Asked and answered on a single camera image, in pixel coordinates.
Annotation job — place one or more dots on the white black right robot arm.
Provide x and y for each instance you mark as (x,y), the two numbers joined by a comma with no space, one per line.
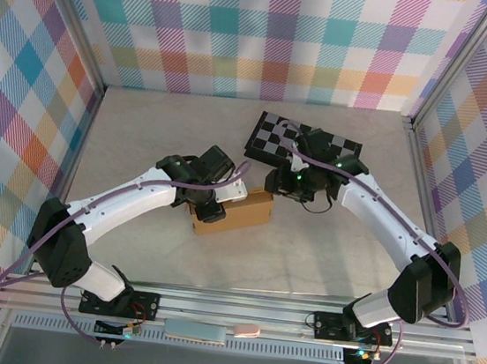
(377,216)

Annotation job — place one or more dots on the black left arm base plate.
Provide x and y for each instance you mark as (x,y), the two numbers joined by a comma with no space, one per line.
(144,305)

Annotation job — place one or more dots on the light blue flat pad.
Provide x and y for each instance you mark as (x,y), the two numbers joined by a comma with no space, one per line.
(194,331)

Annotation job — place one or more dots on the aluminium frame rail bed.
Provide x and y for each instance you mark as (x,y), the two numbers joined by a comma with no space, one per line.
(232,309)

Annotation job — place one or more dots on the brown cardboard paper box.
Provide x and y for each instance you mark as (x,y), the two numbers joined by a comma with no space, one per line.
(248,213)

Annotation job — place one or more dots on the left controller board green light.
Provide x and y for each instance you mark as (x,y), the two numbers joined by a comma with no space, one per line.
(119,328)

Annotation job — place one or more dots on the aluminium side floor rail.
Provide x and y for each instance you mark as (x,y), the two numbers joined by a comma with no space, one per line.
(426,213)
(82,135)

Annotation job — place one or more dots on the right controller board green light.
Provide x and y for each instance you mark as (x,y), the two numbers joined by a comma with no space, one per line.
(362,355)

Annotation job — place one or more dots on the pink eraser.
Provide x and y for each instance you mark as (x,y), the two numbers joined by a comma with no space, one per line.
(247,330)

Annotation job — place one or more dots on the black grey checkerboard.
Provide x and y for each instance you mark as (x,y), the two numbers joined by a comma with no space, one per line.
(267,136)

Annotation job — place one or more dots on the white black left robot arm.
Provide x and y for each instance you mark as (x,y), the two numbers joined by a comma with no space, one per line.
(135,195)

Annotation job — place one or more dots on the controller board green light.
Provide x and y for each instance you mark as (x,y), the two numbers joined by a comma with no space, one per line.
(362,355)
(119,328)

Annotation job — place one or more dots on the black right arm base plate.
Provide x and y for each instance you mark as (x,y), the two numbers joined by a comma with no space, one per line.
(328,325)

